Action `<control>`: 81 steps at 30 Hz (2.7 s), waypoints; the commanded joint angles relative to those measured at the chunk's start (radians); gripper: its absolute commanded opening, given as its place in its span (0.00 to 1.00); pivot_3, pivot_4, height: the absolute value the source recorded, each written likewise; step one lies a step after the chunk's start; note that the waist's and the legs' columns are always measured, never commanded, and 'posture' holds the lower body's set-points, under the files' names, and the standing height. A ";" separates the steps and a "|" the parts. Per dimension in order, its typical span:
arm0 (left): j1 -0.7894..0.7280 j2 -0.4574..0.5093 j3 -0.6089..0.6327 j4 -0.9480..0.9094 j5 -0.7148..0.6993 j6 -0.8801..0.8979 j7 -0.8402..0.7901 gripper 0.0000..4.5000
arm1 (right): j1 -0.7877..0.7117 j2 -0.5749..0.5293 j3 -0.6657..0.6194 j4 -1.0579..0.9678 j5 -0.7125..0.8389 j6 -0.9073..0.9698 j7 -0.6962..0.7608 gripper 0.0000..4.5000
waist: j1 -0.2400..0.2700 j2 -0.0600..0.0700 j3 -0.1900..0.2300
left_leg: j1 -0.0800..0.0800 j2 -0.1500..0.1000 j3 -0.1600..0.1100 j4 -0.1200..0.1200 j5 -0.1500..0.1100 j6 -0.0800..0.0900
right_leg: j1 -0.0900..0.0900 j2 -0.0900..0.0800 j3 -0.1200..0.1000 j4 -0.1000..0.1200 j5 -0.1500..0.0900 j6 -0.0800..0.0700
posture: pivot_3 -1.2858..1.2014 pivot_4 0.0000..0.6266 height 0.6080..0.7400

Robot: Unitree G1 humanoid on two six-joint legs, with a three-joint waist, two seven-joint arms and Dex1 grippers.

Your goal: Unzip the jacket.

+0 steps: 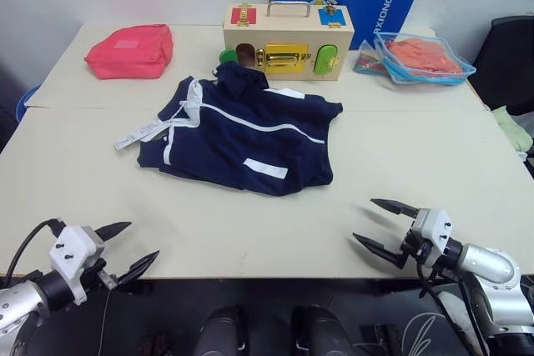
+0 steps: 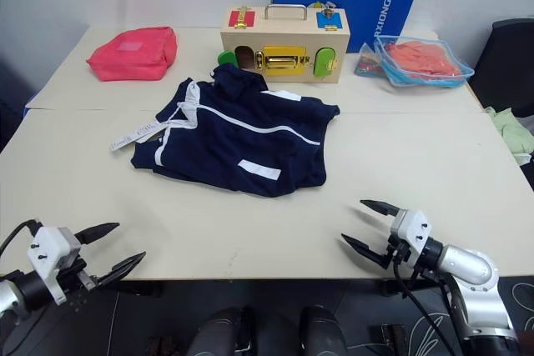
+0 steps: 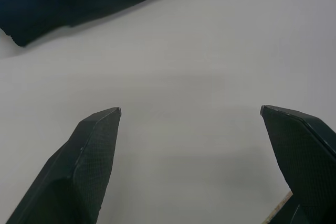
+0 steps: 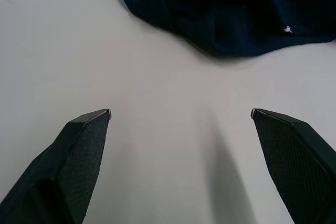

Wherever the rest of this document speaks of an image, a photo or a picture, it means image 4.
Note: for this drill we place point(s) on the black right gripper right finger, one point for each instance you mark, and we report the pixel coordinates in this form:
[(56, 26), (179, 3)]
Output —
[(296, 161)]

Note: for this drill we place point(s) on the dark navy zip garment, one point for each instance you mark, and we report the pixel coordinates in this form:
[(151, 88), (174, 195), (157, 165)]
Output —
[(231, 11)]

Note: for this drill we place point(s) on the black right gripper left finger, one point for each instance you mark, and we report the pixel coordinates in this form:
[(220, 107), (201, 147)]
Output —
[(65, 171)]

